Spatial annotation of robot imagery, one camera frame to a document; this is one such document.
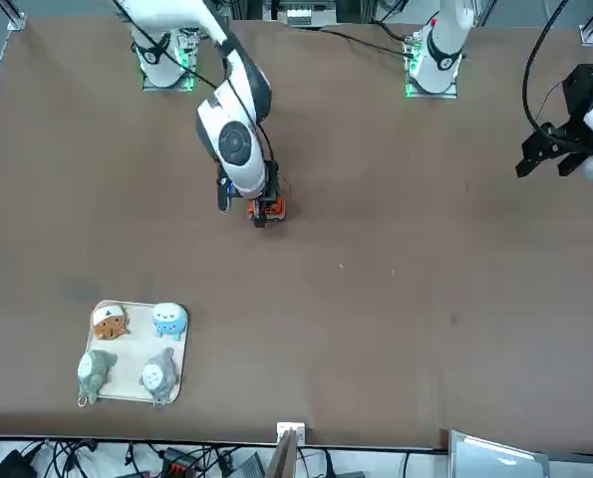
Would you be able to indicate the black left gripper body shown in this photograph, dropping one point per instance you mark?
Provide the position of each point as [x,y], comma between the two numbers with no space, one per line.
[580,94]

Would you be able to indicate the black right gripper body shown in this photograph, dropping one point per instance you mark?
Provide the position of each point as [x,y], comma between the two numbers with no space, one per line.
[271,179]

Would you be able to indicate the orange-and-blue toy bus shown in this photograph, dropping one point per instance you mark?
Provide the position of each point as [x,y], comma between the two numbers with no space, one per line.
[277,211]

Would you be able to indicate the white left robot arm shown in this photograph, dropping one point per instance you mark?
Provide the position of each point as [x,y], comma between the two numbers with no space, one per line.
[443,45]

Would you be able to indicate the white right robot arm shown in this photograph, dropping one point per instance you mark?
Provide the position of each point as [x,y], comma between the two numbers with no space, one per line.
[236,144]

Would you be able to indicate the light blue round plush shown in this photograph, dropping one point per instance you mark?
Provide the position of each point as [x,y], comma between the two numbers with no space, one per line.
[169,322]

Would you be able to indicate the brown hamster plush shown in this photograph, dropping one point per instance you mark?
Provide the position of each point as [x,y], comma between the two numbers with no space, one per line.
[109,323]

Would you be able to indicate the white rectangular tray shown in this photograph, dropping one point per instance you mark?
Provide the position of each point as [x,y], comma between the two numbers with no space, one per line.
[131,368]

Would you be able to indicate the grey-green plush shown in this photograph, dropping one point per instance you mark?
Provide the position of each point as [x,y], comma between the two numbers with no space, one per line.
[94,373]

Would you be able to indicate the black power strip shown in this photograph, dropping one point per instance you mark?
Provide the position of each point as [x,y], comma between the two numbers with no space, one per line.
[179,462]

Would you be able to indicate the grey laptop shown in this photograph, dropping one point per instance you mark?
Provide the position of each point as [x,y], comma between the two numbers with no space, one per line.
[495,458]

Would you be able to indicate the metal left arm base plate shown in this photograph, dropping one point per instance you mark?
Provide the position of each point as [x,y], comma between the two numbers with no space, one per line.
[448,93]

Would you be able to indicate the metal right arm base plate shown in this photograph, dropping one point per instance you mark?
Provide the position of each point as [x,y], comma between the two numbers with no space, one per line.
[149,88]

